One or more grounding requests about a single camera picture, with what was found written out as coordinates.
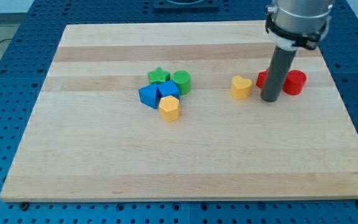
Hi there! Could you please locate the blue triangle block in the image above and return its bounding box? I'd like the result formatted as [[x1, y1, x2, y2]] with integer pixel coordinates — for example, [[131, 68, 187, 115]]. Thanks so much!
[[138, 83, 160, 110]]

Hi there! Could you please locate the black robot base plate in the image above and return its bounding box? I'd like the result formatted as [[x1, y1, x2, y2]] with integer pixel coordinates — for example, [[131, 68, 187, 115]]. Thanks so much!
[[152, 0, 219, 11]]

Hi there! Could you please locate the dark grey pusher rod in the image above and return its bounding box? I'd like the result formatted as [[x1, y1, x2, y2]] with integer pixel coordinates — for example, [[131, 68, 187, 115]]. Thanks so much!
[[260, 46, 296, 102]]

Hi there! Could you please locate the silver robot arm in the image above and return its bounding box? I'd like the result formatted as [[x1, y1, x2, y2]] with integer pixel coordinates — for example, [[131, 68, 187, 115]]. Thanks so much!
[[265, 0, 334, 51]]

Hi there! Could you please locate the red cylinder block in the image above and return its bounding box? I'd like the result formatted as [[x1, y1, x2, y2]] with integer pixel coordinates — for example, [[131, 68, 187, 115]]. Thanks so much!
[[283, 70, 307, 95]]

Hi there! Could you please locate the yellow heart block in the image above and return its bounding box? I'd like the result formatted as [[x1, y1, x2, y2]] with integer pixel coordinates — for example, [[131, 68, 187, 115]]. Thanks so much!
[[231, 75, 253, 100]]

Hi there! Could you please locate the green cylinder block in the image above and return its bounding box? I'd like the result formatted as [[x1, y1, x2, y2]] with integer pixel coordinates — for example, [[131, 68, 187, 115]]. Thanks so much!
[[172, 70, 191, 95]]

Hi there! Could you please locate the yellow hexagon block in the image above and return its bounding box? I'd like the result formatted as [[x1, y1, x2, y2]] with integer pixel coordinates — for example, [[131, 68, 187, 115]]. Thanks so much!
[[158, 95, 180, 122]]

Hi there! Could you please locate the wooden board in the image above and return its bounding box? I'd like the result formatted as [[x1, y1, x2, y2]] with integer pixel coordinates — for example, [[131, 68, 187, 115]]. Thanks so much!
[[0, 21, 358, 202]]

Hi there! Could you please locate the red star block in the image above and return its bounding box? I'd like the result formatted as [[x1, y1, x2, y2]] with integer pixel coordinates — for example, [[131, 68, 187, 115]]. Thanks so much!
[[255, 69, 269, 89]]

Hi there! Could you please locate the blue cube block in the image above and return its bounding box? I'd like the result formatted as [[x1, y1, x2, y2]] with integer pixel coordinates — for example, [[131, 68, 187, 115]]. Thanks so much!
[[157, 80, 180, 100]]

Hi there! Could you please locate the green star block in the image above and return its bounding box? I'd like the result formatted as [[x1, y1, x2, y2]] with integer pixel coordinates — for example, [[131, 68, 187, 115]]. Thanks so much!
[[147, 67, 170, 84]]

